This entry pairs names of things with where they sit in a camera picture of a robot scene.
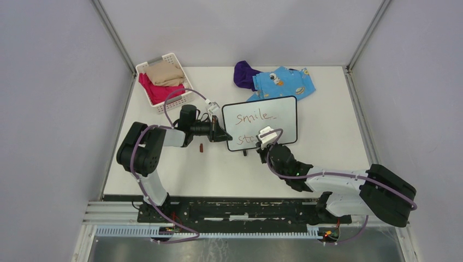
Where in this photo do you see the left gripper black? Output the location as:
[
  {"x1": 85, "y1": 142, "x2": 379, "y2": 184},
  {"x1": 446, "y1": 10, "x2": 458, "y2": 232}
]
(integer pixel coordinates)
[{"x1": 191, "y1": 115, "x2": 232, "y2": 143}]

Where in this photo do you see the whiteboard with black frame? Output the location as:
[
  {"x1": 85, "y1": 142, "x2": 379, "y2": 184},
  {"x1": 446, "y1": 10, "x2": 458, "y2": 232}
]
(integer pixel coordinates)
[{"x1": 222, "y1": 96, "x2": 298, "y2": 152}]

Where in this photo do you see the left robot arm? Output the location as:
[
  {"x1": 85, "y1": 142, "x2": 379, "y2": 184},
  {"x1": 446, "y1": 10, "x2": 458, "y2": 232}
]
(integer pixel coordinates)
[{"x1": 116, "y1": 104, "x2": 233, "y2": 223}]

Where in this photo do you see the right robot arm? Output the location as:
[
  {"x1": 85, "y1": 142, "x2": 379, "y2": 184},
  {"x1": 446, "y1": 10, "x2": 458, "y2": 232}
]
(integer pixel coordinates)
[{"x1": 256, "y1": 142, "x2": 417, "y2": 228}]

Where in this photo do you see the white plastic basket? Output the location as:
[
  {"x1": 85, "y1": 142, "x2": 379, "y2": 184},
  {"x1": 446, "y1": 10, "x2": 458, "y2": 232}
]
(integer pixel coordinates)
[{"x1": 135, "y1": 53, "x2": 194, "y2": 114}]

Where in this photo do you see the purple cloth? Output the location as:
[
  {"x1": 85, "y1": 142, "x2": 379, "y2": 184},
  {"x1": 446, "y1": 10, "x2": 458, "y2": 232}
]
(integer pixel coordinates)
[{"x1": 233, "y1": 61, "x2": 261, "y2": 92}]

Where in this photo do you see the blue patterned cloth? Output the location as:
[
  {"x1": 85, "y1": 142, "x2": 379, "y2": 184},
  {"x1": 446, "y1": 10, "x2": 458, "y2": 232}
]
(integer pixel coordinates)
[{"x1": 248, "y1": 67, "x2": 316, "y2": 102}]

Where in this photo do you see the pink cloth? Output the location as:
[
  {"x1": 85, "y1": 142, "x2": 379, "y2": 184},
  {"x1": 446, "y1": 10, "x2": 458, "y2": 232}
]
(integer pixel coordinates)
[{"x1": 139, "y1": 73, "x2": 184, "y2": 105}]

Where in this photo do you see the beige folded cloth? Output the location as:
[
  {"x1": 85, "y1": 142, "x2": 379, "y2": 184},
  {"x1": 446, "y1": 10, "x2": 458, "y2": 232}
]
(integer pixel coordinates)
[{"x1": 145, "y1": 61, "x2": 185, "y2": 86}]

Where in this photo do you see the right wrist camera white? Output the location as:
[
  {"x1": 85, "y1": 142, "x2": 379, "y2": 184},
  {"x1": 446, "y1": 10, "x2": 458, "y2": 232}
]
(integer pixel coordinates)
[{"x1": 257, "y1": 126, "x2": 283, "y2": 149}]

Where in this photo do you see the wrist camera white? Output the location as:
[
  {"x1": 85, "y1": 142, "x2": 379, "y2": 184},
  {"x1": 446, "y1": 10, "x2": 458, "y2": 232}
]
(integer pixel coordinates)
[
  {"x1": 257, "y1": 126, "x2": 283, "y2": 149},
  {"x1": 205, "y1": 99, "x2": 221, "y2": 118}
]

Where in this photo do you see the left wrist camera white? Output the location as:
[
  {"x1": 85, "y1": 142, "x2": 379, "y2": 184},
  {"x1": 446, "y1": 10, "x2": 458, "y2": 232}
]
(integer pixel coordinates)
[{"x1": 205, "y1": 99, "x2": 221, "y2": 118}]

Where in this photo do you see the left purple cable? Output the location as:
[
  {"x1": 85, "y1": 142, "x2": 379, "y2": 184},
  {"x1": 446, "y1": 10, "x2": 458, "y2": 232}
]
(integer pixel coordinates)
[{"x1": 129, "y1": 88, "x2": 209, "y2": 245}]

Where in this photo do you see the purple cable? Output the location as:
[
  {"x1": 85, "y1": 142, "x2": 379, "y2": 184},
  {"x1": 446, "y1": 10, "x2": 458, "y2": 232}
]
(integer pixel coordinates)
[
  {"x1": 129, "y1": 88, "x2": 209, "y2": 245},
  {"x1": 259, "y1": 128, "x2": 418, "y2": 245}
]

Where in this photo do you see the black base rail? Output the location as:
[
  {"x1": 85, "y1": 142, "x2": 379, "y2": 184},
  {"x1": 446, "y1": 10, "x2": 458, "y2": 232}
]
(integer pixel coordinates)
[{"x1": 160, "y1": 196, "x2": 352, "y2": 234}]

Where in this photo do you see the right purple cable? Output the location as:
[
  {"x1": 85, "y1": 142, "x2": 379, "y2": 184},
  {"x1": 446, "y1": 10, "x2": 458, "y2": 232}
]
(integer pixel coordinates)
[{"x1": 259, "y1": 128, "x2": 418, "y2": 245}]

